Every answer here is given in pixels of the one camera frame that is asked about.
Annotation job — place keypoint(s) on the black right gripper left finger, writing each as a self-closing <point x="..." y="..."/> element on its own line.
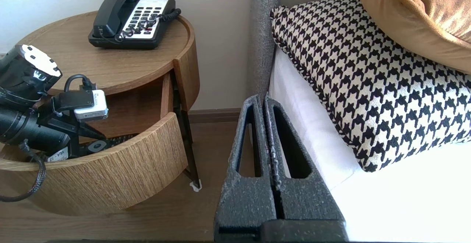
<point x="246" y="199"/>

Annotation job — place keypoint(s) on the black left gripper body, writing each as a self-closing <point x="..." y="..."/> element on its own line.
<point x="70" y="132"/>

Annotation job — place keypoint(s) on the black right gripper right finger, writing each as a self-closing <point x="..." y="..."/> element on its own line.
<point x="305" y="199"/>

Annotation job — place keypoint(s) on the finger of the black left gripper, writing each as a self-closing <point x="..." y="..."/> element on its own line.
<point x="92" y="132"/>

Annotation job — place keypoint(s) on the black TV remote control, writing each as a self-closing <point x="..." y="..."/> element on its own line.
<point x="97" y="146"/>

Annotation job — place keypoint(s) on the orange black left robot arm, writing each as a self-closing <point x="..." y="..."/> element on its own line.
<point x="22" y="74"/>

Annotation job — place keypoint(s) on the black metal table leg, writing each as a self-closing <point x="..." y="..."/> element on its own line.
<point x="187" y="143"/>

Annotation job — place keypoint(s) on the brown wooden baseboard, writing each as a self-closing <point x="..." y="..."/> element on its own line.
<point x="213" y="115"/>

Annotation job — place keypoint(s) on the white bed sheet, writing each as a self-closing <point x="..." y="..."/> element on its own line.
<point x="404" y="206"/>

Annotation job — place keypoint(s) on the black white desk telephone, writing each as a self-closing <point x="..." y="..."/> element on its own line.
<point x="147" y="26"/>

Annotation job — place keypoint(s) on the black telephone handset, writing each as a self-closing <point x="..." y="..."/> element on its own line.
<point x="114" y="11"/>

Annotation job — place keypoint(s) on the black white houndstooth pillow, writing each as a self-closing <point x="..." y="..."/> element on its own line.
<point x="368" y="81"/>

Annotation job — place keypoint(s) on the grey upholstered headboard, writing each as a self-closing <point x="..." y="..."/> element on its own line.
<point x="265" y="33"/>

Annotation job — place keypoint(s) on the brown velvet cushion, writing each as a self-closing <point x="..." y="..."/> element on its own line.
<point x="423" y="11"/>

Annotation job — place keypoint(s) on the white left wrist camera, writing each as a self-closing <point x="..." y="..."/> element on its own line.
<point x="92" y="107"/>

